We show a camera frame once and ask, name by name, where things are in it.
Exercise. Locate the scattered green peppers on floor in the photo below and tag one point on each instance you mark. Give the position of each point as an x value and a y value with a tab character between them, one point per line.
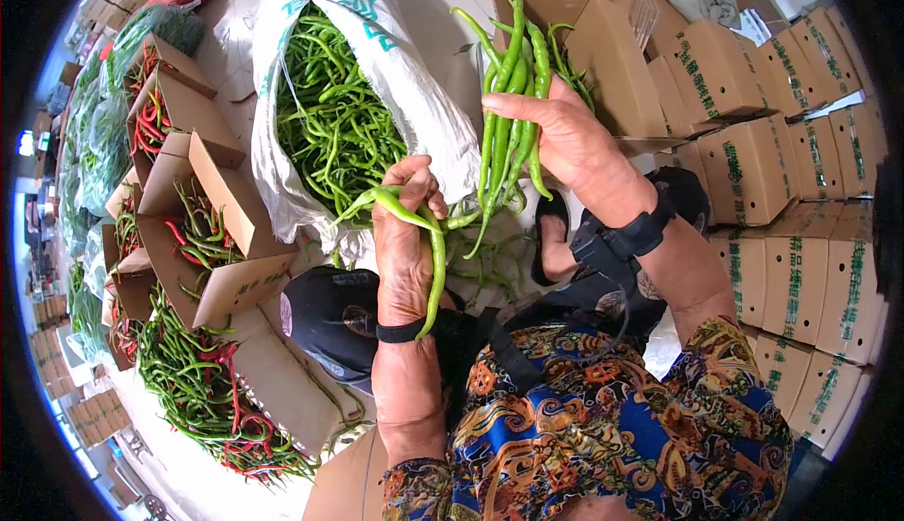
494	266

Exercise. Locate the stack of closed printed cartons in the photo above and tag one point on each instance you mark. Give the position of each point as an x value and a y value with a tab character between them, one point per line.
791	238

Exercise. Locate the white woven sack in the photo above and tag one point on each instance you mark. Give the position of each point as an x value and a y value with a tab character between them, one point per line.
424	97

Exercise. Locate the person's body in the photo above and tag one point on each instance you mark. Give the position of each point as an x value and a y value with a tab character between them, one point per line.
600	422

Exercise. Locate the plain cardboard piece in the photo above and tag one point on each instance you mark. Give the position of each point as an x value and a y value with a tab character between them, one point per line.
349	482

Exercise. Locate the heap of green peppers in sack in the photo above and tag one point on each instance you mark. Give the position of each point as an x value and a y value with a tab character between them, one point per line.
332	118

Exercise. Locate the person's right hand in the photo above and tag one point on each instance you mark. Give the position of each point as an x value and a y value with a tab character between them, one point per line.
586	153

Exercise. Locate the person's left fingers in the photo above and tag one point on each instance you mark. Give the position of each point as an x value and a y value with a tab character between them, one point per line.
406	171

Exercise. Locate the flat cardboard sheet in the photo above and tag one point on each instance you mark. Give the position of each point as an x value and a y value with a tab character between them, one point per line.
286	380

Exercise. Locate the long light green pepper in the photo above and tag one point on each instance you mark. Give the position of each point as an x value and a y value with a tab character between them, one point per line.
436	266

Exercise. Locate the stack of small brown cartons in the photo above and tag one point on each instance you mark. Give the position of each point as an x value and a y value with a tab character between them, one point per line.
74	387

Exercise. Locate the small open cardboard box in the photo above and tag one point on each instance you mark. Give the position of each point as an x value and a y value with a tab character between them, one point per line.
131	266

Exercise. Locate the open cardboard box with red peppers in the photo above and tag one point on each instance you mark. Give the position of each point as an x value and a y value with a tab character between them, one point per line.
183	108

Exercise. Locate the pile of green and red peppers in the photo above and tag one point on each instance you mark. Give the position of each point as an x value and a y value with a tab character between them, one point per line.
194	387

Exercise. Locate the empty open cardboard box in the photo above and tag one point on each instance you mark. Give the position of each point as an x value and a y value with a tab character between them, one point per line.
600	47

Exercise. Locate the clear bags of green vegetables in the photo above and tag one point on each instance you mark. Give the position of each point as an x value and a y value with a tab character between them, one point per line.
99	139

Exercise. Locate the person's left hand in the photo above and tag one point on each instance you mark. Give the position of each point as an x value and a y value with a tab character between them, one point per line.
399	266

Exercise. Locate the black wrist band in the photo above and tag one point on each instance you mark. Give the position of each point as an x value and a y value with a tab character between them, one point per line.
625	238
399	331

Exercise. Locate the person's right thumb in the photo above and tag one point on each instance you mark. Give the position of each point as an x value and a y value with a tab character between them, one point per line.
515	105

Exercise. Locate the bundle of green peppers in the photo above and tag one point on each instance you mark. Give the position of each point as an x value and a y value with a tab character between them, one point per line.
505	132

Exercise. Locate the person's left thumb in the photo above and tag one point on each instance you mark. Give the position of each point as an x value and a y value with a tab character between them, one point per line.
432	194

